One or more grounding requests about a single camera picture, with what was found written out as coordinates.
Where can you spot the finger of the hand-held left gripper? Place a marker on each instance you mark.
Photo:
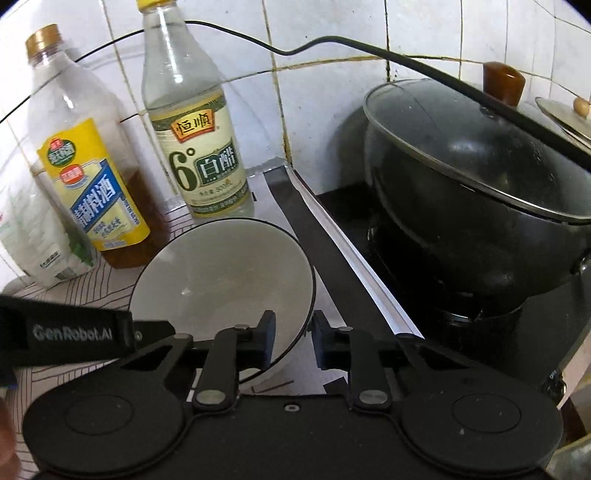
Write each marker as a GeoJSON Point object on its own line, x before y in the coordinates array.
{"type": "Point", "coordinates": [154, 333]}

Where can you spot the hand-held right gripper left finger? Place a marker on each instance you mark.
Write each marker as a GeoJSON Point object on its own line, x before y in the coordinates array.
{"type": "Point", "coordinates": [268, 342]}

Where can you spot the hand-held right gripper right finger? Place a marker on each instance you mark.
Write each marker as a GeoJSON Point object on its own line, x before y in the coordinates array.
{"type": "Point", "coordinates": [318, 344]}

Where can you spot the white bowl with dark rim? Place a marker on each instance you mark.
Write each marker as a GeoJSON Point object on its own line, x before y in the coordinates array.
{"type": "Point", "coordinates": [221, 277]}

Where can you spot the person's left forearm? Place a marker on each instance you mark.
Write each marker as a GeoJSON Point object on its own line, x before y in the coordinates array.
{"type": "Point", "coordinates": [7, 438]}

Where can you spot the striped counter mat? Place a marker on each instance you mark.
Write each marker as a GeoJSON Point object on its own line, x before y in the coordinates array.
{"type": "Point", "coordinates": [106, 286]}

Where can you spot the white seasoning bag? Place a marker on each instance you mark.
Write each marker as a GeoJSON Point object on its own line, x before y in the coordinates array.
{"type": "Point", "coordinates": [37, 240]}

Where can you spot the yellow label cooking wine bottle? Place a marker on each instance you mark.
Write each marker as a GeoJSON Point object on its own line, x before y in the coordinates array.
{"type": "Point", "coordinates": [92, 194]}

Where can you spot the black wok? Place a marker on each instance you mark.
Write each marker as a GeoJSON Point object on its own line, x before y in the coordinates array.
{"type": "Point", "coordinates": [438, 240]}

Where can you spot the clear white vinegar bottle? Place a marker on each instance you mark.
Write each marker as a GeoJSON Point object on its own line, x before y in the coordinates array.
{"type": "Point", "coordinates": [203, 161]}

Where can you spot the black gas stove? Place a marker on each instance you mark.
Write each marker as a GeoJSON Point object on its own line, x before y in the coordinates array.
{"type": "Point", "coordinates": [508, 341]}

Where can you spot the glass lid with brown knob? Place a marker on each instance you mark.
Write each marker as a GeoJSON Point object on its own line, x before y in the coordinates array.
{"type": "Point", "coordinates": [461, 138]}

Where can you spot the steel lid with wooden knob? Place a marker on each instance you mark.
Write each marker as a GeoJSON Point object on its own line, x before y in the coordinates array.
{"type": "Point", "coordinates": [561, 113]}

